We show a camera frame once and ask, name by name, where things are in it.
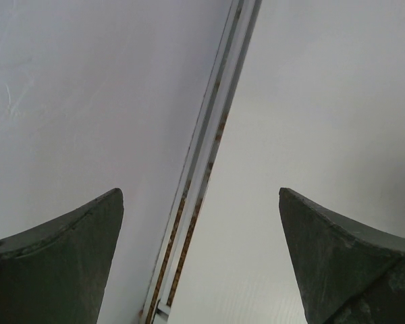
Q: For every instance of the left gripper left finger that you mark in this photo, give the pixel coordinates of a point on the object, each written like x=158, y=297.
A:
x=57, y=271

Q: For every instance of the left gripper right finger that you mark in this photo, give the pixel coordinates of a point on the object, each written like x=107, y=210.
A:
x=346, y=271

